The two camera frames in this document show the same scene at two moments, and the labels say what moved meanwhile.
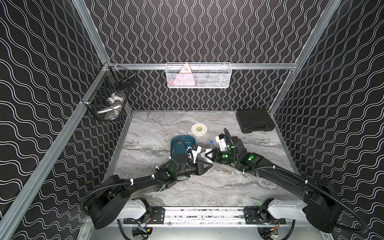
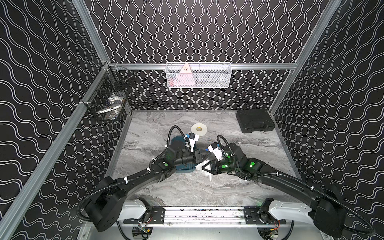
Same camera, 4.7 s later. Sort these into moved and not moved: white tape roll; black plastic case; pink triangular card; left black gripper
Moved: left black gripper
Not moved: pink triangular card; white tape roll; black plastic case
